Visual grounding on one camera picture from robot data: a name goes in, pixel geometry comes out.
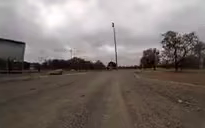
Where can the distant row of trees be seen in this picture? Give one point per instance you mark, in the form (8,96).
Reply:
(73,64)

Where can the brown dirt road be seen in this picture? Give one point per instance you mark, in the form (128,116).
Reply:
(100,100)

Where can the thin distant pole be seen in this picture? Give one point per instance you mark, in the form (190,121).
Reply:
(71,53)

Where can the grey glass-fronted building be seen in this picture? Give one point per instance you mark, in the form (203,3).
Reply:
(6,55)

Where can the tall light pole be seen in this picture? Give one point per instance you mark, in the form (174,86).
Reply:
(115,46)

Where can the large bare tree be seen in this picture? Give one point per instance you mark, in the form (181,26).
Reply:
(175,46)
(195,50)

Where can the small dark tree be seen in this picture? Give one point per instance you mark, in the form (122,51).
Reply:
(150,58)

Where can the reddish bare ground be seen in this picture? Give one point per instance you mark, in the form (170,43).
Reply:
(186,77)

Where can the pale low vehicle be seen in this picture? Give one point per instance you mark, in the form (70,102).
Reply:
(56,72)

